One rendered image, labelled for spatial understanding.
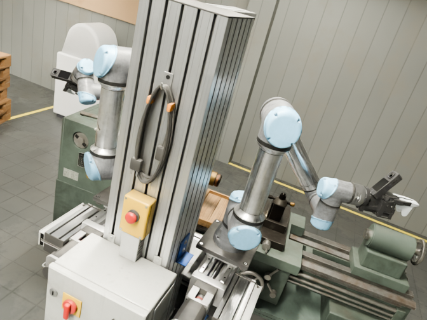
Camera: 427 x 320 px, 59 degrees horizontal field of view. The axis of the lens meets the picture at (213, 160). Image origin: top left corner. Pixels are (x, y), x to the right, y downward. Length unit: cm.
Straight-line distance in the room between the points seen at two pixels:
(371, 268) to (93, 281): 156
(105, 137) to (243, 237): 64
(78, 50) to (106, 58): 369
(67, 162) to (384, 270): 185
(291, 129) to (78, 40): 413
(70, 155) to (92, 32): 288
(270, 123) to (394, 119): 369
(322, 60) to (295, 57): 31
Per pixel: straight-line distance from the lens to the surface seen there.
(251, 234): 133
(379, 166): 493
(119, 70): 141
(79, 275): 124
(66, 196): 239
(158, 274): 127
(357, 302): 234
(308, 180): 144
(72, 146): 222
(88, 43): 499
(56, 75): 198
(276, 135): 117
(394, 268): 232
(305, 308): 244
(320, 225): 141
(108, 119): 148
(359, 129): 479
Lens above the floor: 209
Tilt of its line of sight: 24 degrees down
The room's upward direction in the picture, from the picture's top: 15 degrees clockwise
